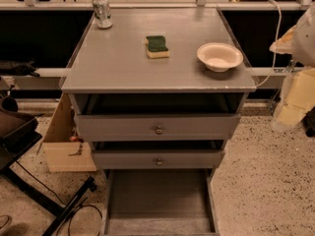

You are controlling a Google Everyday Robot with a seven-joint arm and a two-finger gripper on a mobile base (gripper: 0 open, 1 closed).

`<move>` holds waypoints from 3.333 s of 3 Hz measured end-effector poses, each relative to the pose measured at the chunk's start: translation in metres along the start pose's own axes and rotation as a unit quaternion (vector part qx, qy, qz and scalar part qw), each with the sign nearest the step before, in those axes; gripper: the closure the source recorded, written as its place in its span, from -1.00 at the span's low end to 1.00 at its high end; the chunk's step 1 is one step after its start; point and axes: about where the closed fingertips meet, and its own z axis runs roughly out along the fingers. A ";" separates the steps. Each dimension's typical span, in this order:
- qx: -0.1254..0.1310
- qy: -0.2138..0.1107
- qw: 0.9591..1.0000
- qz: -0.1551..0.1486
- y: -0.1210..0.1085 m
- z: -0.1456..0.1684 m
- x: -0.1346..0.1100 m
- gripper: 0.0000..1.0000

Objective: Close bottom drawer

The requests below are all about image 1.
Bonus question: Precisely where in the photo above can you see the crushed silver can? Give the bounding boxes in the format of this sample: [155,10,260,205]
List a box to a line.
[93,0,112,29]

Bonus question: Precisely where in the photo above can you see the grey drawer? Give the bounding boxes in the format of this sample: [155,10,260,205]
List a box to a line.
[75,114,240,142]
[92,149,223,169]
[100,169,221,236]

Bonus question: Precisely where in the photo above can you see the green yellow sponge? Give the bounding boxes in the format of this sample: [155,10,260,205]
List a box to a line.
[146,35,169,59]

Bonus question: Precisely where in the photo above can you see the grey top drawer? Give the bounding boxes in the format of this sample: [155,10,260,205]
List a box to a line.
[75,114,240,142]

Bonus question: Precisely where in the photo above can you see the cardboard box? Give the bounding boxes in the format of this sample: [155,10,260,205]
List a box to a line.
[42,94,96,172]

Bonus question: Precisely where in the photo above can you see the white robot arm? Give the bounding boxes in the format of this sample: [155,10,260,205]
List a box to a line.
[270,5,315,131]

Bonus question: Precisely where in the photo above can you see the dark chair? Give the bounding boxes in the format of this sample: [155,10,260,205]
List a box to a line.
[0,96,42,170]

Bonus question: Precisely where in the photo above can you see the grey bottom drawer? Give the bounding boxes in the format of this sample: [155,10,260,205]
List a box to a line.
[100,169,221,236]

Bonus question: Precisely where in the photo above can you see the grey middle drawer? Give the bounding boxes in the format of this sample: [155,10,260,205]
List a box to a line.
[92,149,223,169]

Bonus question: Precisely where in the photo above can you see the black stand base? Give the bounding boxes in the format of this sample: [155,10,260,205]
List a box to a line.
[1,168,96,236]

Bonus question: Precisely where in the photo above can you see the black floor cable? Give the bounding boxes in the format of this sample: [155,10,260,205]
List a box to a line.
[14,160,104,236]

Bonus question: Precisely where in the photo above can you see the white cable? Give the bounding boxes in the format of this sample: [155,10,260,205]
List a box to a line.
[255,0,284,89]

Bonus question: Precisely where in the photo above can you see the grey drawer cabinet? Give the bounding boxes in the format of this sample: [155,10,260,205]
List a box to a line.
[59,6,257,236]

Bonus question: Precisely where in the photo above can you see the white bowl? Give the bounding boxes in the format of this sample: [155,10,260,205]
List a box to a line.
[197,42,243,73]

